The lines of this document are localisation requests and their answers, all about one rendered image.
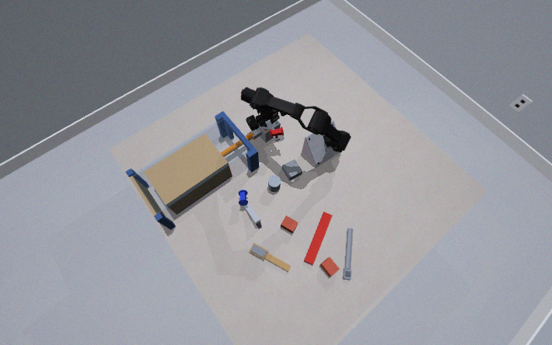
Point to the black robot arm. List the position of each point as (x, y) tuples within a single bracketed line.
[(320, 123)]

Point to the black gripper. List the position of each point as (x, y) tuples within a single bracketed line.
[(260, 119)]

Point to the grey handle with blue knob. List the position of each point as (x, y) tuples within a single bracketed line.
[(244, 202)]

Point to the grey cylinder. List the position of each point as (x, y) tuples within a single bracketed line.
[(274, 183)]

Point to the reddish-brown block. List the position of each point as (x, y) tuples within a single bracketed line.
[(330, 267), (289, 224)]

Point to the red flat bar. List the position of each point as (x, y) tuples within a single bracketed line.
[(318, 238)]

